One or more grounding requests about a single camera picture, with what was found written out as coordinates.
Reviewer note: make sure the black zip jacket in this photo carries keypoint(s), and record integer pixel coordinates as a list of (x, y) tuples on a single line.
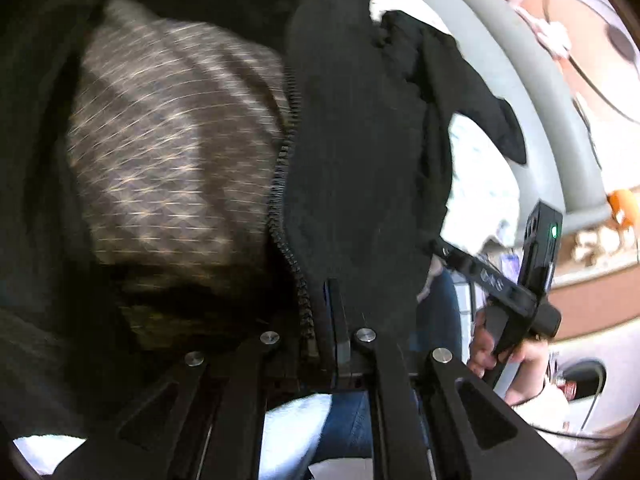
[(360, 160)]

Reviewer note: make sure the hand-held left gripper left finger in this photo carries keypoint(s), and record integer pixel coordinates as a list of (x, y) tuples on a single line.
[(240, 385)]

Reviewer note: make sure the person's right forearm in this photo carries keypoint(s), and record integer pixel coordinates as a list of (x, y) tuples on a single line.
[(545, 407)]

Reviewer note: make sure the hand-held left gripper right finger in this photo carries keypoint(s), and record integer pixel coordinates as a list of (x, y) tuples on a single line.
[(336, 330)]

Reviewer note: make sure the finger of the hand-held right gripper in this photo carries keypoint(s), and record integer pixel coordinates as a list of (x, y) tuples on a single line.
[(455, 256)]

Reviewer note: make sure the person's blue jeans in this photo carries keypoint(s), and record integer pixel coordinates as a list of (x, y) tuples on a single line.
[(350, 420)]

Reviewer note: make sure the person's right hand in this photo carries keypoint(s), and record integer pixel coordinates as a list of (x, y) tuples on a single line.
[(532, 365)]

